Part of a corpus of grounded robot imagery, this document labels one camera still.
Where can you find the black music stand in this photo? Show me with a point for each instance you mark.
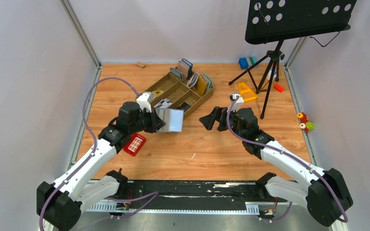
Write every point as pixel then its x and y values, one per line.
pixel 280 20

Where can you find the yellow triangular toy block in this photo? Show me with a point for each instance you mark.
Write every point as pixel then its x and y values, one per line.
pixel 246 92

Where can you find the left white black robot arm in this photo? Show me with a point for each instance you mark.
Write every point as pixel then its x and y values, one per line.
pixel 62 202

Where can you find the tan card in basket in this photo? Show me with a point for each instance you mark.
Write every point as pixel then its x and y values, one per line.
pixel 157 92

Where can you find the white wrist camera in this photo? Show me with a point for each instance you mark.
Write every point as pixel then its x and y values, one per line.
pixel 236 102
pixel 144 100

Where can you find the small red toy brick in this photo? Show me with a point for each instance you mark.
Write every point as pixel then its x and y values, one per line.
pixel 278 88

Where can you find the blue tan card holder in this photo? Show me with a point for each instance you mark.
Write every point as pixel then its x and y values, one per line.
pixel 185 68

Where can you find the small cardboard scrap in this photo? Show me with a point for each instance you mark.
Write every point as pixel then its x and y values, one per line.
pixel 140 64

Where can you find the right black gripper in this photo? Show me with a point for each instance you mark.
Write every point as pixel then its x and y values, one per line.
pixel 221 118

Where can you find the yellow card holder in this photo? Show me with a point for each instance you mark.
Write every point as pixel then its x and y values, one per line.
pixel 202 84

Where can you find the black white cards stack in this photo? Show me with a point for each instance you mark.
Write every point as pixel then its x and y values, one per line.
pixel 164 103

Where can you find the woven divided basket tray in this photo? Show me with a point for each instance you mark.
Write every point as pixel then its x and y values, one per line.
pixel 178 92

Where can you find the blue green toy block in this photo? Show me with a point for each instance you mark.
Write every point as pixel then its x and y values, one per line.
pixel 247 62

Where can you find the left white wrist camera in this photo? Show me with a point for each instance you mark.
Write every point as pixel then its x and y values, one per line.
pixel 144 100

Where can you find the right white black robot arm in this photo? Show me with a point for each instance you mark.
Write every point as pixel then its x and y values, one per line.
pixel 323 193

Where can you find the red green toy figure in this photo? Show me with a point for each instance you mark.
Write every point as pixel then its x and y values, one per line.
pixel 305 124

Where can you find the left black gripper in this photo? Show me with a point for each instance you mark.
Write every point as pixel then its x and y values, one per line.
pixel 154 120

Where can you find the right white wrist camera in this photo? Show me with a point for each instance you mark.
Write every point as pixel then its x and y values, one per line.
pixel 236 102

